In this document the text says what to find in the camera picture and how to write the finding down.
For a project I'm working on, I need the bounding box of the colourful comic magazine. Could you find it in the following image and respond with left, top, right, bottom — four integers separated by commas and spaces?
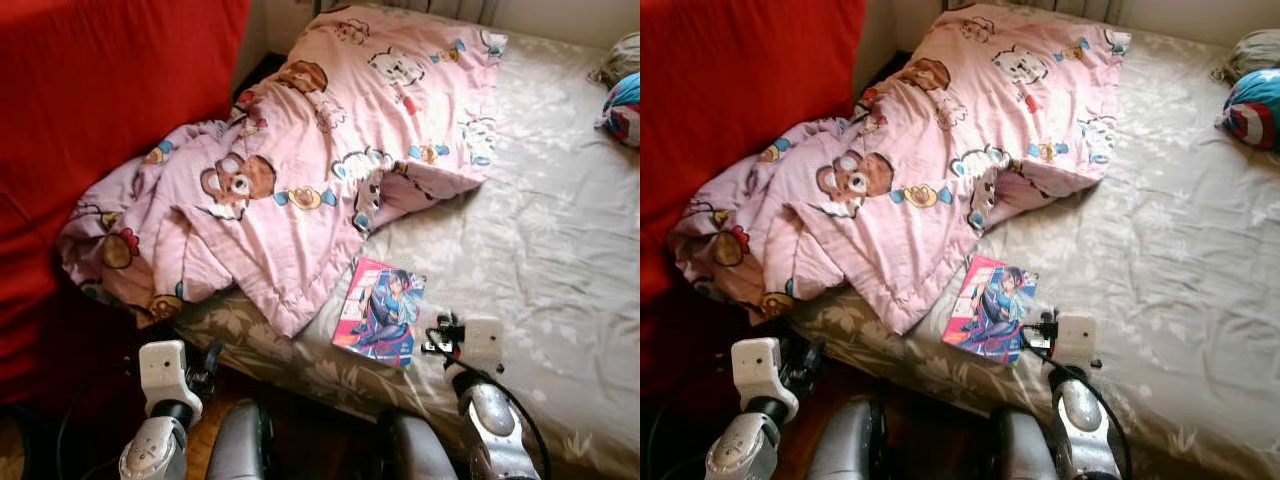
942, 255, 1039, 364
332, 257, 426, 368

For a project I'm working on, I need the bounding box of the beige floral bedspread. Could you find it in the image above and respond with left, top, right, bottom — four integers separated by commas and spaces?
175, 10, 641, 480
790, 8, 1280, 480

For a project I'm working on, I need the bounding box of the grey left robot leg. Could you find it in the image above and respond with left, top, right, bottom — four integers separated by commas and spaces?
205, 400, 276, 480
805, 398, 886, 480

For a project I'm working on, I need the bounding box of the grey robot leg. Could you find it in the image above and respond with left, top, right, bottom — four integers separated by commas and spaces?
378, 408, 459, 480
205, 400, 276, 480
990, 405, 1066, 480
805, 398, 886, 480

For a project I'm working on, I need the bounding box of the grey right robot leg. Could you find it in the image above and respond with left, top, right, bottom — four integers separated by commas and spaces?
990, 405, 1066, 480
378, 408, 459, 480

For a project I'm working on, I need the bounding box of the pink cartoon print blanket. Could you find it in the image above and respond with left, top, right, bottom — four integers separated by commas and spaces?
55, 5, 509, 339
668, 3, 1133, 336

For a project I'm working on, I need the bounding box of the red fabric sofa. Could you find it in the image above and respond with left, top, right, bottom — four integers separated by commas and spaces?
640, 0, 869, 401
0, 0, 251, 401

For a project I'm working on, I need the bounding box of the red white blue shield pillow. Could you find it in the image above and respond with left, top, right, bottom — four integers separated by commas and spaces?
1215, 68, 1280, 153
597, 72, 641, 149

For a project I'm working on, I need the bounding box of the plain beige pillow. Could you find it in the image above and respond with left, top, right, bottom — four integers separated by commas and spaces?
1210, 30, 1280, 86
590, 32, 641, 89

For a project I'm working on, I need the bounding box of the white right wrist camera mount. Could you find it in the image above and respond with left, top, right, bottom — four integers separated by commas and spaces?
462, 318, 506, 373
1055, 313, 1098, 369

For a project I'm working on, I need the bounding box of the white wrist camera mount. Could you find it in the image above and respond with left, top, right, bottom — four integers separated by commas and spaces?
1055, 313, 1098, 369
462, 318, 506, 373
138, 340, 204, 419
731, 337, 801, 413

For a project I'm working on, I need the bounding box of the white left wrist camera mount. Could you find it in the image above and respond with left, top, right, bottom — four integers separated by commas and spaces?
731, 337, 801, 413
138, 340, 204, 419

